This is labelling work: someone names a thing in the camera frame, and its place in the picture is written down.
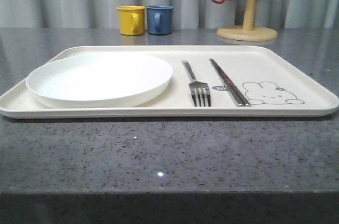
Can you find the white round plate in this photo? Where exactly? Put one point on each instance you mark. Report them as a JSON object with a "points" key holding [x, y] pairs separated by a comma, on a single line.
{"points": [[100, 80]]}

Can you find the silver metal fork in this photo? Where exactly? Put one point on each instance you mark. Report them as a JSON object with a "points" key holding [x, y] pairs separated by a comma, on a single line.
{"points": [[200, 91]]}

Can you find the blue enamel mug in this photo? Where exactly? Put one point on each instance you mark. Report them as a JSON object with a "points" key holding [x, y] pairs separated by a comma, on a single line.
{"points": [[159, 19]]}

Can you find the wooden mug tree stand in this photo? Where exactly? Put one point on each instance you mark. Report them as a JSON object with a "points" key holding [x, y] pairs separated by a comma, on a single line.
{"points": [[248, 31]]}

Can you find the metal chopstick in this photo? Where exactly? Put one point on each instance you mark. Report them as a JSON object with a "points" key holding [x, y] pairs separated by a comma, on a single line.
{"points": [[232, 92], [243, 98]]}

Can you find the yellow enamel mug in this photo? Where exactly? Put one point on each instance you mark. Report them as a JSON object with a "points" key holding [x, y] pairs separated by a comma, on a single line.
{"points": [[132, 19]]}

